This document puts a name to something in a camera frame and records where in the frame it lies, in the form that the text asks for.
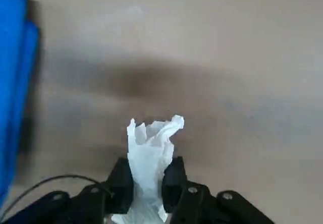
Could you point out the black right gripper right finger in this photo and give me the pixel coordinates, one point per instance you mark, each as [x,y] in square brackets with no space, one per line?
[176,183]

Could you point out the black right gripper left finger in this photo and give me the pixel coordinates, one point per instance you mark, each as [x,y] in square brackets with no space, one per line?
[121,183]

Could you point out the white tissue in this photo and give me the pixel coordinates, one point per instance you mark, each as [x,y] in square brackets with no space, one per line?
[149,158]

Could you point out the folded blue cloth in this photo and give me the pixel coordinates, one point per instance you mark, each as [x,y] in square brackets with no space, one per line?
[12,82]

